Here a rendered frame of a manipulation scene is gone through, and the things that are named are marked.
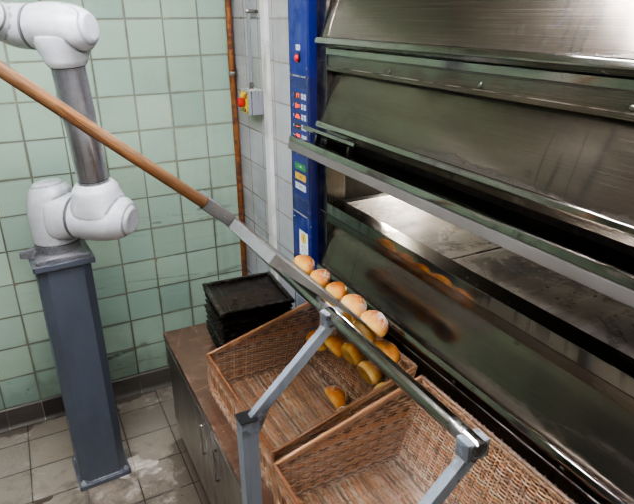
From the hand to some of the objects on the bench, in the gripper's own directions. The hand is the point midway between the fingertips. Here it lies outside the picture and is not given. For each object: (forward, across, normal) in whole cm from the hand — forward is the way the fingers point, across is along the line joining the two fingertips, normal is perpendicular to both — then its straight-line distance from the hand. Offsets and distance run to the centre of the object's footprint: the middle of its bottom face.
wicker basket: (0, +41, -163) cm, 168 cm away
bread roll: (+2, +31, -172) cm, 174 cm away
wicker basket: (+58, +42, -162) cm, 177 cm away
